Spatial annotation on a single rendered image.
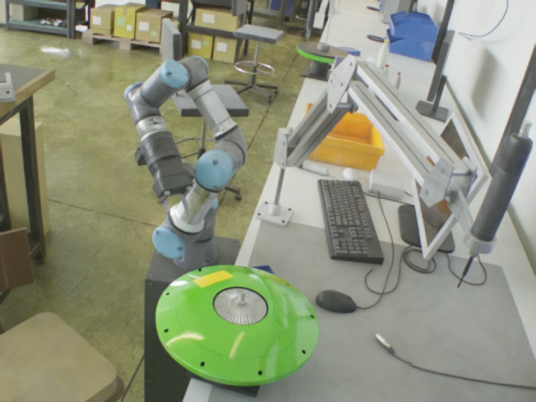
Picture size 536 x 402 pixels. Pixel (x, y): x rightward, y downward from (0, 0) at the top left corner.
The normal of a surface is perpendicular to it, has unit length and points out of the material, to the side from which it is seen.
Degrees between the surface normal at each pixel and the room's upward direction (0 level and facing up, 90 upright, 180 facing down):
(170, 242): 95
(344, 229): 6
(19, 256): 90
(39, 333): 0
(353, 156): 94
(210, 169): 91
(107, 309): 0
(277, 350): 21
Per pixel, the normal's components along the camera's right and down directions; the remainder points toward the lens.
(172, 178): 0.45, -0.39
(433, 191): -0.94, 0.05
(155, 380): -0.04, 0.53
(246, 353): 0.18, -0.59
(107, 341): 0.15, -0.84
